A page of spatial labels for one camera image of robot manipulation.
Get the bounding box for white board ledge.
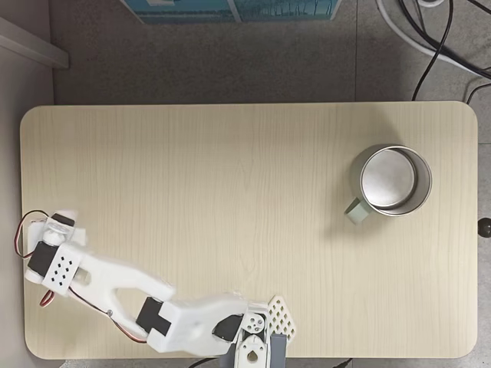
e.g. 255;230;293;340
0;16;71;71

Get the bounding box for blue printed box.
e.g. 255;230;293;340
120;0;342;25

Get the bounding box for grey metal mug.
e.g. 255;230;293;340
344;143;433;227

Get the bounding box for red black white servo wire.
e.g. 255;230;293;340
39;287;150;345
14;209;51;260

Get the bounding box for thick white cable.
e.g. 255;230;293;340
374;0;491;82

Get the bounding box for black floor cable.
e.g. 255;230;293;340
412;0;452;102
465;84;491;106
397;0;491;77

